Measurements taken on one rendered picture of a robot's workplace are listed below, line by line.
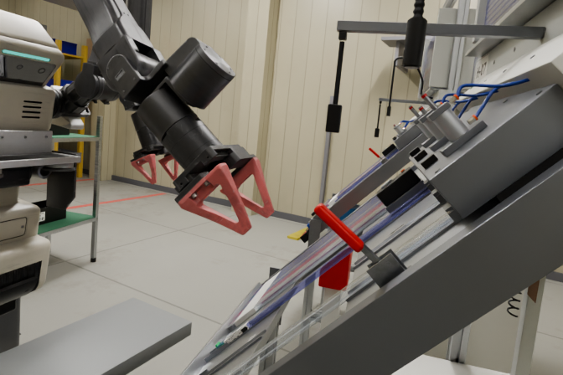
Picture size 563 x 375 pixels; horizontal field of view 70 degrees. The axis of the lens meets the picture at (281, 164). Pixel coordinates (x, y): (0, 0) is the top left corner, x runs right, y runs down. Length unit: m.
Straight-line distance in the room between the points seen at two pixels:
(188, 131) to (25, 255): 0.83
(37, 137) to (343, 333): 0.99
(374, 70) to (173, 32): 3.00
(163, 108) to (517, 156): 0.38
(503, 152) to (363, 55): 4.22
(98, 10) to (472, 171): 0.50
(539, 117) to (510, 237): 0.11
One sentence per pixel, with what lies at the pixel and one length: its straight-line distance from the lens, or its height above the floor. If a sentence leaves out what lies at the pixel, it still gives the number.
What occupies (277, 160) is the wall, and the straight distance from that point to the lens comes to 4.93.
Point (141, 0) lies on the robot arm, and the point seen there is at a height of 1.47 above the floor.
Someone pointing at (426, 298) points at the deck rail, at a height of 1.05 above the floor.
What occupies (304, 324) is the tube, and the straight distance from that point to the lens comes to 0.51.
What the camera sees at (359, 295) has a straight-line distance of 0.47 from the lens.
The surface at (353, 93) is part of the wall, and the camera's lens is 4.57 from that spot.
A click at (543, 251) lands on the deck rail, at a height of 1.10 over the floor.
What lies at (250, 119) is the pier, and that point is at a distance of 4.90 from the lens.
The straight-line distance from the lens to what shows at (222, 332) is 0.93.
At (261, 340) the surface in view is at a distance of 0.65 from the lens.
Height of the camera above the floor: 1.18
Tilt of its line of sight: 6 degrees down
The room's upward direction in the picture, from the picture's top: 5 degrees clockwise
